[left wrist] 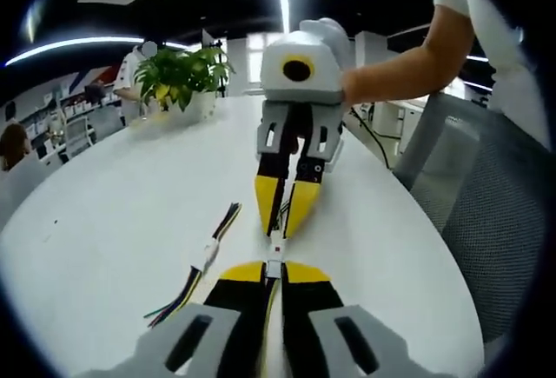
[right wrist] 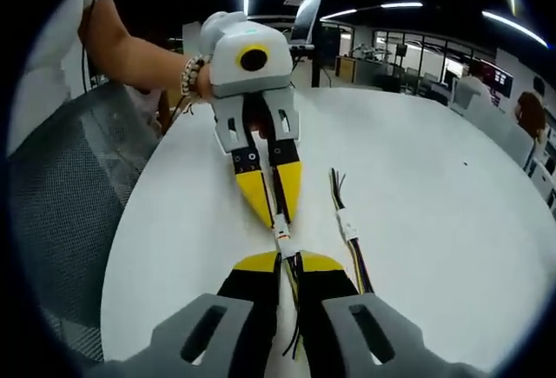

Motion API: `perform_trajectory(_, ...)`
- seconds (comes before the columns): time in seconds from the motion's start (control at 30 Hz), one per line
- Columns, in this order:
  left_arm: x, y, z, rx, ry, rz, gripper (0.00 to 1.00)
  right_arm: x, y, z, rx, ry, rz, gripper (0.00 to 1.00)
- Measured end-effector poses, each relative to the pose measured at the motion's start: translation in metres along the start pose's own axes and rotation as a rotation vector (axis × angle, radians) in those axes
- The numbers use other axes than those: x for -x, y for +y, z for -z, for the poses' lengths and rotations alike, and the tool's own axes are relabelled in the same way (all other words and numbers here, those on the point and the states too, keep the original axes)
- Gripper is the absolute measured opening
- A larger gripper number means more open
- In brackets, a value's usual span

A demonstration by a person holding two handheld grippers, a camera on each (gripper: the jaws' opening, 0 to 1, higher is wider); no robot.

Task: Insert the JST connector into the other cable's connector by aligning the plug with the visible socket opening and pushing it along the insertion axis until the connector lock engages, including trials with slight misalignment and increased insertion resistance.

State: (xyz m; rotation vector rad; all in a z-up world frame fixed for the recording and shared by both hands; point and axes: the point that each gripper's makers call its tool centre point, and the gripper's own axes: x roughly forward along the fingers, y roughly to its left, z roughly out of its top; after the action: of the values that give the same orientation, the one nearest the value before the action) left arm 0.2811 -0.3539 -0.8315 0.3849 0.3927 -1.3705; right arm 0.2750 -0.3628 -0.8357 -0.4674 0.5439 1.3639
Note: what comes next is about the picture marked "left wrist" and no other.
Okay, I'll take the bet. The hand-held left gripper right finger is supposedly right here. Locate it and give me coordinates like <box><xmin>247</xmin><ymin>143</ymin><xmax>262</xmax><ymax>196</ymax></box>
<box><xmin>280</xmin><ymin>261</ymin><xmax>436</xmax><ymax>378</ymax></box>

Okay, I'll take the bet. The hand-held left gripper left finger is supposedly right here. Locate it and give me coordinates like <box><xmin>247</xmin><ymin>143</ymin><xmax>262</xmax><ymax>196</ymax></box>
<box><xmin>84</xmin><ymin>260</ymin><xmax>268</xmax><ymax>378</ymax></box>

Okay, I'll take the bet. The multicolour wire JST connector cable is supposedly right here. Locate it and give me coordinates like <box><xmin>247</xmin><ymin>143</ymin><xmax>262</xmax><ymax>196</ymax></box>
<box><xmin>144</xmin><ymin>249</ymin><xmax>218</xmax><ymax>330</ymax></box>
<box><xmin>202</xmin><ymin>202</ymin><xmax>243</xmax><ymax>262</ymax></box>
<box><xmin>269</xmin><ymin>195</ymin><xmax>293</xmax><ymax>262</ymax></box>
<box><xmin>255</xmin><ymin>259</ymin><xmax>284</xmax><ymax>378</ymax></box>

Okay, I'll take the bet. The white cabinet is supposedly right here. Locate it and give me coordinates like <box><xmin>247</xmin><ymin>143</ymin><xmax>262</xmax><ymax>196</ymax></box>
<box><xmin>372</xmin><ymin>99</ymin><xmax>429</xmax><ymax>141</ymax></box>

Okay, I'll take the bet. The black stand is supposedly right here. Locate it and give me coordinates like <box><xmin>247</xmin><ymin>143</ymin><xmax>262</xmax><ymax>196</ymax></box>
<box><xmin>201</xmin><ymin>28</ymin><xmax>230</xmax><ymax>99</ymax></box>

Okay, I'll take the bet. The white plant pot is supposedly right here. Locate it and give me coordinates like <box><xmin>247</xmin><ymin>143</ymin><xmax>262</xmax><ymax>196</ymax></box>
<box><xmin>183</xmin><ymin>90</ymin><xmax>219</xmax><ymax>121</ymax></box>

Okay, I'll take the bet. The green leafy plant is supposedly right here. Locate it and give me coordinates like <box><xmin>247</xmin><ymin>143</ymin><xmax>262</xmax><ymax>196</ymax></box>
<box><xmin>133</xmin><ymin>46</ymin><xmax>236</xmax><ymax>112</ymax></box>

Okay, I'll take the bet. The grey mesh office chair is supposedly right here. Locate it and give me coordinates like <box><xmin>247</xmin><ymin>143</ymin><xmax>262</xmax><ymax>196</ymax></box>
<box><xmin>393</xmin><ymin>90</ymin><xmax>551</xmax><ymax>345</ymax></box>

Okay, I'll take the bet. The person's white shirt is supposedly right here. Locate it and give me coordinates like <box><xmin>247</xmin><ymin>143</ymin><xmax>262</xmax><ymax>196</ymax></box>
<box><xmin>432</xmin><ymin>0</ymin><xmax>553</xmax><ymax>154</ymax></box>

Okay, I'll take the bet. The white office chair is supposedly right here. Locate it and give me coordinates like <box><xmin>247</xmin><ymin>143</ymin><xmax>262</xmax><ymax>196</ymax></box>
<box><xmin>63</xmin><ymin>116</ymin><xmax>97</xmax><ymax>161</ymax></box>

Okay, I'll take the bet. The shelving with white boxes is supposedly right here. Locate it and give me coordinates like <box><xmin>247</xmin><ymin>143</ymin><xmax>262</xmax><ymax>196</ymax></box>
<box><xmin>0</xmin><ymin>85</ymin><xmax>123</xmax><ymax>162</ymax></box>

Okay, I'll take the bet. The black cable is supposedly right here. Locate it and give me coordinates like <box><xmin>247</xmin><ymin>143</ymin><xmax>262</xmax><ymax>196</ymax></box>
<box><xmin>350</xmin><ymin>105</ymin><xmax>393</xmax><ymax>167</ymax></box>

